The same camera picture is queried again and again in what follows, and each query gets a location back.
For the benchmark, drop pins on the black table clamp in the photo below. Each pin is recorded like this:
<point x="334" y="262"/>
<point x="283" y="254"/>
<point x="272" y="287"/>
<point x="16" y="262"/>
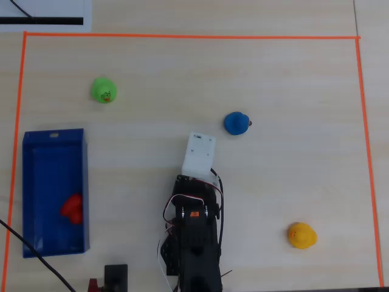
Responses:
<point x="116" y="276"/>

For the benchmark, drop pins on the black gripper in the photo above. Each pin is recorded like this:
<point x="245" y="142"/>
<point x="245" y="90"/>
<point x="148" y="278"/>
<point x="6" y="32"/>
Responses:
<point x="186" y="182"/>

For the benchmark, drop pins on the blue rubber duck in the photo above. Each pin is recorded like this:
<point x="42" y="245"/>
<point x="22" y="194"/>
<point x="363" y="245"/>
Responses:
<point x="235" y="123"/>

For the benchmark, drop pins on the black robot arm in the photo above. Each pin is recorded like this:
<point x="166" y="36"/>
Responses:
<point x="197" y="243"/>

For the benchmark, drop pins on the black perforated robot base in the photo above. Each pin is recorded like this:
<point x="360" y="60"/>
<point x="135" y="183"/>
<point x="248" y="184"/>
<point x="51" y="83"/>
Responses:
<point x="170" y="255"/>

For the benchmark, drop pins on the orange tape boundary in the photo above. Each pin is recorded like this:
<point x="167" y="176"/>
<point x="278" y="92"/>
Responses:
<point x="182" y="36"/>

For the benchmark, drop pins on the white camera housing box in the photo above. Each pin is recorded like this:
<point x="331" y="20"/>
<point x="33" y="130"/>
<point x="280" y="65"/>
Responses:
<point x="199" y="153"/>

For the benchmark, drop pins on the black strip on board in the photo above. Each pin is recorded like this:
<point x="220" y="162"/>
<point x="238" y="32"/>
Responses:
<point x="54" y="21"/>

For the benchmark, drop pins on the white board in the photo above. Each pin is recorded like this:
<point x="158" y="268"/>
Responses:
<point x="45" y="7"/>

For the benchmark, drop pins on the blue plastic box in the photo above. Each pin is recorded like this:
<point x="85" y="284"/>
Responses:
<point x="48" y="170"/>

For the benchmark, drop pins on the red rubber duck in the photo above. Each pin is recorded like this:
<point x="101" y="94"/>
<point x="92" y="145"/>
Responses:
<point x="73" y="208"/>

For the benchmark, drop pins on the green rubber duck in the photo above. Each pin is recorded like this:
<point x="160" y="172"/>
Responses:
<point x="102" y="88"/>

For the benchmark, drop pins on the yellow rubber duck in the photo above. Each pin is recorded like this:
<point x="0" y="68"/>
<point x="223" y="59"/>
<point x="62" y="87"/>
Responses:
<point x="304" y="236"/>

